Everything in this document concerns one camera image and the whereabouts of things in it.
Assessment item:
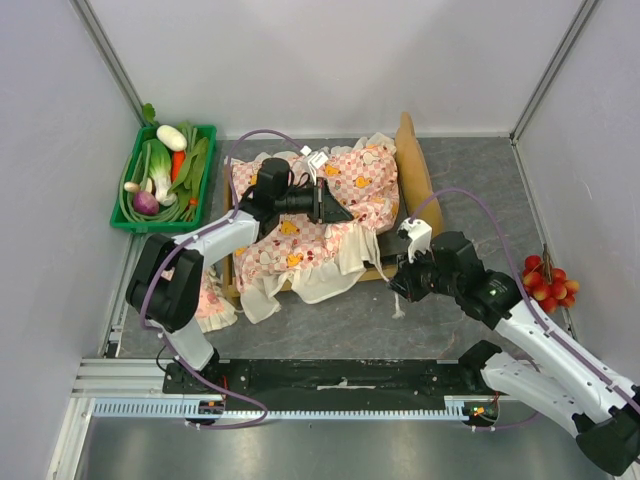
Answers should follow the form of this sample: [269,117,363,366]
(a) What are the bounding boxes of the purple toy onion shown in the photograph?
[132,190,159,216]

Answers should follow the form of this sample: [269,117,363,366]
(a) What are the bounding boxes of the green toy leafy vegetable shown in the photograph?
[170,121,210,201]

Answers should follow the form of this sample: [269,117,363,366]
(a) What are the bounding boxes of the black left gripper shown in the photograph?
[275,177,353,225]

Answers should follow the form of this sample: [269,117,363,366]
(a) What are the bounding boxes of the green toy bok choy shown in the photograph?
[141,139,177,207]

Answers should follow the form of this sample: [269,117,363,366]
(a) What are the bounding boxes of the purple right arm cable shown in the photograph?
[407,187,640,432]

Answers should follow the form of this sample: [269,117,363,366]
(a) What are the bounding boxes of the green toy long beans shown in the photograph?
[118,139,208,225]

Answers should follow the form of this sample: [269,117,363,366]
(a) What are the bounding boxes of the green plastic crate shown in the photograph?
[110,125,217,234]

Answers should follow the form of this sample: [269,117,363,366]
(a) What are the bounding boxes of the white toy radish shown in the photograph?
[156,125,188,152]

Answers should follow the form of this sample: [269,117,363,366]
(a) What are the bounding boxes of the grey slotted cable duct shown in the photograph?
[92,398,470,421]

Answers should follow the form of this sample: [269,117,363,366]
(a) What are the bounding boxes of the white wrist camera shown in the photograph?
[397,217,433,263]
[299,145,329,184]

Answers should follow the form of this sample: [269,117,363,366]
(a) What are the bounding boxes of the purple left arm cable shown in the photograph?
[138,128,306,430]

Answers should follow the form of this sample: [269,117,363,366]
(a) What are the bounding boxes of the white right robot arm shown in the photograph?
[389,220,639,476]

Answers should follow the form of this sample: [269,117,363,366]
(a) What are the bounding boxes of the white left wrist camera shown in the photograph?
[299,145,329,184]

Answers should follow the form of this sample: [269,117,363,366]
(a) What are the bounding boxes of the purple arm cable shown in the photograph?
[407,187,640,432]
[138,128,306,430]

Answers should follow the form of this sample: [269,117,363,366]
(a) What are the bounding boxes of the grey fabric bed sling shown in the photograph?
[377,230,410,266]

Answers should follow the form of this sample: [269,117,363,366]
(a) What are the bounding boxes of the toy mushroom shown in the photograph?
[123,182,140,193]

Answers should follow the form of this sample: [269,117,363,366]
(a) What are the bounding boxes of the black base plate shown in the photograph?
[162,357,521,406]

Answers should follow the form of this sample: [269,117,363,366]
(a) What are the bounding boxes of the pink frilled pillow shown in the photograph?
[195,266,238,333]

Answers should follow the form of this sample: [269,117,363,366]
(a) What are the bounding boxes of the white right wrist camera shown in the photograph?
[397,217,433,263]

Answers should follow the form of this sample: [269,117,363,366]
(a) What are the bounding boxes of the red toy cherry bunch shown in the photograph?
[521,244,581,314]

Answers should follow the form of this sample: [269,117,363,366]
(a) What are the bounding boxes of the pink checkered duck mattress cover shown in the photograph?
[223,132,407,324]

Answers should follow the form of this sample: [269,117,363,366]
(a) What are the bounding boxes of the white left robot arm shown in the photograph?
[126,158,353,393]

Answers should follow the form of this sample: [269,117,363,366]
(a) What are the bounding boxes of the wooden pet bed frame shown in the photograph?
[221,112,445,306]

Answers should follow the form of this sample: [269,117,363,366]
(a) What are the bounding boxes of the orange toy carrot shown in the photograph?
[171,151,186,182]

